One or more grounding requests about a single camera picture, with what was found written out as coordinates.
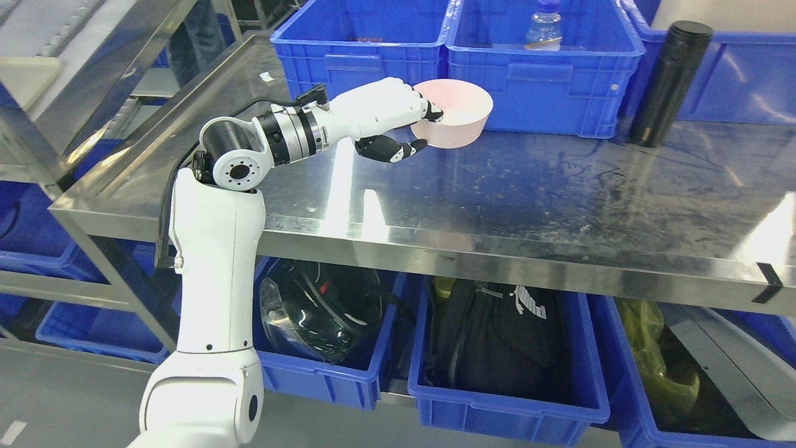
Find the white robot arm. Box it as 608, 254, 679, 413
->
131, 85, 329, 447

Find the black helmet in bag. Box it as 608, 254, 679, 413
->
259, 259, 399, 364

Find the yellow plastic bag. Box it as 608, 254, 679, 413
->
614, 297, 700, 426

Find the blue crate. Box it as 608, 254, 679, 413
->
407, 279, 609, 446
620, 1, 795, 125
586, 294, 794, 447
271, 1, 451, 97
34, 243, 181, 365
253, 258, 414, 411
446, 1, 645, 139

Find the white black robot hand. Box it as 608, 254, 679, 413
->
311, 77, 444, 164

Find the black thermos bottle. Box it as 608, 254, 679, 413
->
628, 21, 714, 147

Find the blue crate top middle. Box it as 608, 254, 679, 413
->
446, 1, 645, 139

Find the clear water bottle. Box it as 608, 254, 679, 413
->
525, 1, 563, 51

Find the blue crate top left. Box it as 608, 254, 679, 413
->
271, 1, 451, 97

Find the black puma bag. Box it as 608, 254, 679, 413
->
424, 279, 572, 404

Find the blue crate far left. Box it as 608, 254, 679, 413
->
34, 243, 181, 365

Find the blue crate top right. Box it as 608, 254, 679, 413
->
620, 1, 795, 125

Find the blue crate lower right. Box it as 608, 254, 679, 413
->
586, 294, 794, 447

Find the steel shelf frame left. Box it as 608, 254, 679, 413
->
1, 1, 195, 186

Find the pink plastic bowl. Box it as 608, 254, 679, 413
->
410, 79, 494, 149

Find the blue crate lower middle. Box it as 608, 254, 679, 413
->
407, 279, 609, 446

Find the blue crate lower left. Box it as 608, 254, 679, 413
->
253, 258, 414, 411

